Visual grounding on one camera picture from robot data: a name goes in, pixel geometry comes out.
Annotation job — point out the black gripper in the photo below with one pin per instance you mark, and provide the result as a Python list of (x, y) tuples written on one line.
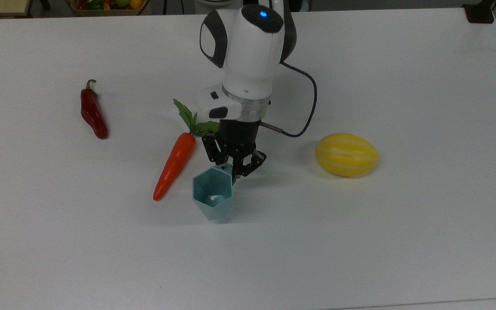
[(239, 135)]

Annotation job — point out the light blue hexagonal mug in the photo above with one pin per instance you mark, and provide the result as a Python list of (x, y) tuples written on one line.
[(213, 213)]

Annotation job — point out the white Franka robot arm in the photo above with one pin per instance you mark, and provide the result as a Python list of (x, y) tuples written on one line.
[(250, 56)]

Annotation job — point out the orange toy carrot with leaves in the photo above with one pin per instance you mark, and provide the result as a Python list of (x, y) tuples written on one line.
[(179, 159)]

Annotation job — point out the yellow striped toy melon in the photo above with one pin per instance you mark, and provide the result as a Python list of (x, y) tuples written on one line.
[(346, 155)]

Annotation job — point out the red toy chili pepper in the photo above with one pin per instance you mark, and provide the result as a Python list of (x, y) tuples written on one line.
[(93, 114)]

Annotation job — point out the box of toy fruits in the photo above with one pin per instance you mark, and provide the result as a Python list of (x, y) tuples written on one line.
[(101, 6)]

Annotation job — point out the black table clamp mount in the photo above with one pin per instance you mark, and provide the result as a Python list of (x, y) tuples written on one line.
[(479, 15)]

